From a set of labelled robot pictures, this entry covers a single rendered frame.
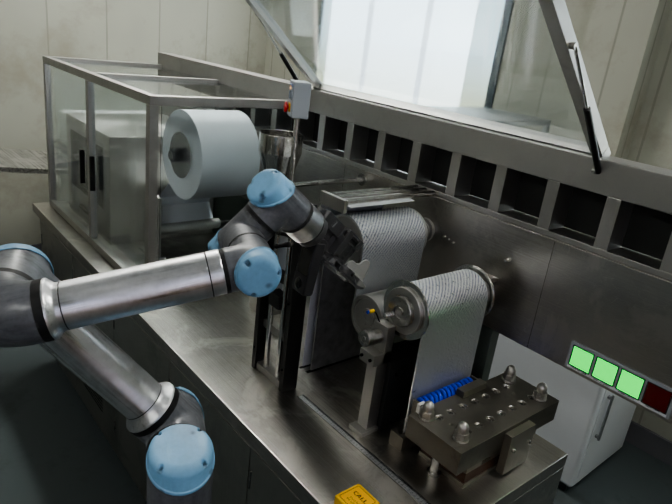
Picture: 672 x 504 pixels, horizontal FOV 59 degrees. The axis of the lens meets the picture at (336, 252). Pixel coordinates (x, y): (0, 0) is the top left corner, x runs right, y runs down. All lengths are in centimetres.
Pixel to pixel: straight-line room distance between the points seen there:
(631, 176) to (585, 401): 157
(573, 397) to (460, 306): 146
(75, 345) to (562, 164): 112
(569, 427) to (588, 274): 151
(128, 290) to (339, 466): 74
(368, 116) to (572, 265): 81
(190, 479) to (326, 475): 42
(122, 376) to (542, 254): 101
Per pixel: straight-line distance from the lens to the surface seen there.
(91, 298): 95
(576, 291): 153
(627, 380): 152
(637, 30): 321
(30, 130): 472
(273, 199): 103
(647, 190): 143
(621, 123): 320
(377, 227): 154
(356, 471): 146
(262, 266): 92
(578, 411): 288
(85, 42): 476
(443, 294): 143
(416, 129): 179
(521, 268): 159
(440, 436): 141
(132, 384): 118
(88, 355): 114
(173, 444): 114
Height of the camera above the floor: 184
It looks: 20 degrees down
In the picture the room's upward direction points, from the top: 7 degrees clockwise
